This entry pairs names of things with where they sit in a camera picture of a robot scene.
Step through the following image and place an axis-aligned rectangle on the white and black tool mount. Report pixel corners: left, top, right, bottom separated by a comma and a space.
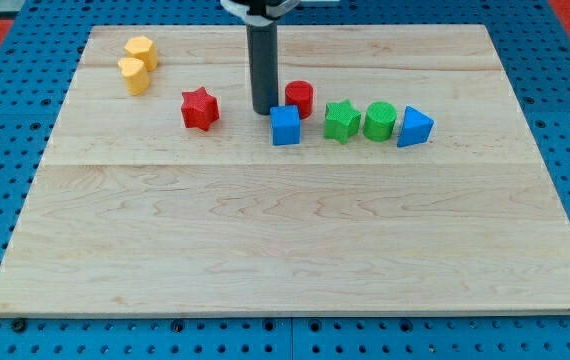
220, 0, 300, 27

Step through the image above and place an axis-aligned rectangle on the yellow hexagon block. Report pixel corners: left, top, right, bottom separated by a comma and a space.
124, 36, 158, 71

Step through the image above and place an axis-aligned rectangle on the red star block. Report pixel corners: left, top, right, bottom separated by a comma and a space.
181, 87, 220, 131

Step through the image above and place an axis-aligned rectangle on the yellow heart block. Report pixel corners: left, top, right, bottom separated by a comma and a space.
117, 57, 150, 96

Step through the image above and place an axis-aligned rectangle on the red cylinder block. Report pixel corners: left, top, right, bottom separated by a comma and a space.
285, 80, 314, 119

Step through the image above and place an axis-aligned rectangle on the green star block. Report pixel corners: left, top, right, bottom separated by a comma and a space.
323, 99, 361, 144

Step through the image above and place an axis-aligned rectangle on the blue triangle block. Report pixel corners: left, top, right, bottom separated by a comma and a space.
397, 106, 434, 147

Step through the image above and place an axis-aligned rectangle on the blue cube block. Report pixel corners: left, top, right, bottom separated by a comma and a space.
270, 105, 301, 146

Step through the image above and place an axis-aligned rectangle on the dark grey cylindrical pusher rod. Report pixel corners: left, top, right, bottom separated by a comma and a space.
246, 22, 279, 115

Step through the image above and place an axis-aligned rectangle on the green cylinder block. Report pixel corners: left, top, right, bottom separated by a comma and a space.
363, 101, 397, 142

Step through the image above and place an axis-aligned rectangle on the light wooden board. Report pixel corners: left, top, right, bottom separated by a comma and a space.
0, 24, 570, 319

